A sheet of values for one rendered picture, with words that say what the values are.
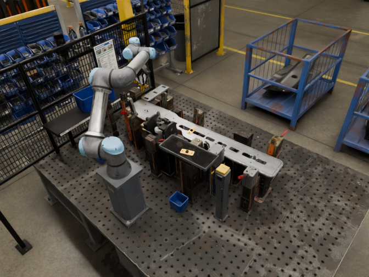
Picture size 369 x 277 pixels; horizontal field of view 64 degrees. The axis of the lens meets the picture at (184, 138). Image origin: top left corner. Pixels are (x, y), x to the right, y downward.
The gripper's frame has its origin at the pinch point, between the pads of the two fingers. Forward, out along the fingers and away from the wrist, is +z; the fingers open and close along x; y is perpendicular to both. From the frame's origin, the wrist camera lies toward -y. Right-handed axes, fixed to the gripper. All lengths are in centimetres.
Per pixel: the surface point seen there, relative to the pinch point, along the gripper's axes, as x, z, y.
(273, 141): -15, 19, -106
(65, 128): 57, 23, 33
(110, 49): -15, -10, 55
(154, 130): 21.5, 20.1, -29.0
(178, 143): 30, 11, -60
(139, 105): -2.3, 26.6, 12.1
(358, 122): -213, 112, -132
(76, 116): 42, 23, 40
